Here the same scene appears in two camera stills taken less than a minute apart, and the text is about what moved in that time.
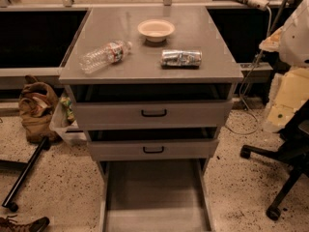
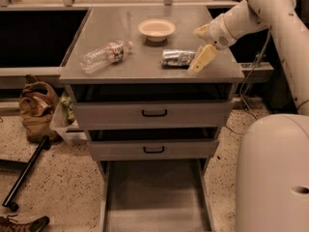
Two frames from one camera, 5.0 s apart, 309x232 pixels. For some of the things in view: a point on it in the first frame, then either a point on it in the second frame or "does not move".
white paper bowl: x=155 y=30 does not move
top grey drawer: x=153 y=114 does not move
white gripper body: x=295 y=39 → x=216 y=33
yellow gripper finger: x=279 y=116 → x=203 y=59
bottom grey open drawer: x=155 y=195 does not move
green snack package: x=70 y=115 does not move
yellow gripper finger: x=272 y=43 → x=202 y=31
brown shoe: x=7 y=224 does not move
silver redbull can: x=181 y=59 does not move
